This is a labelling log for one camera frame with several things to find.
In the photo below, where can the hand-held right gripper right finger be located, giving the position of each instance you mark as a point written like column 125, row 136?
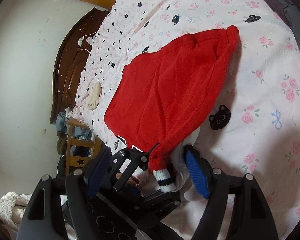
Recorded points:
column 195, row 175

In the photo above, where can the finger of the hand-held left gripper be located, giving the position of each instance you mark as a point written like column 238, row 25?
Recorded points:
column 126, row 153
column 131, row 172

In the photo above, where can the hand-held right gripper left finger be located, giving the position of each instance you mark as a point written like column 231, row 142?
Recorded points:
column 97, row 175

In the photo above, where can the red basketball jersey shirt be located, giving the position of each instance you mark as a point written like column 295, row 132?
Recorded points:
column 170, row 87

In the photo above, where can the wooden chair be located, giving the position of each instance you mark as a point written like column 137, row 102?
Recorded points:
column 69, row 140

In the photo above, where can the beige sock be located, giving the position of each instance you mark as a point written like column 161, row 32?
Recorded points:
column 95, row 97

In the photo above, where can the person's white lace top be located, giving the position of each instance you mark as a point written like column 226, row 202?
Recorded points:
column 5, row 205

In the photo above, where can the dark wooden headboard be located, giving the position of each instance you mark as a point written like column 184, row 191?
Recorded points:
column 67, row 75

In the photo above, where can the pink cat print blanket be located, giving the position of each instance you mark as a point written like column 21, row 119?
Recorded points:
column 265, row 92

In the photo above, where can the grey jacket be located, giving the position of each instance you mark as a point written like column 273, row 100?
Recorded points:
column 290, row 7

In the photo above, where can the white wall socket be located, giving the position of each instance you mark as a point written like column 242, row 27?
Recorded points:
column 43, row 131

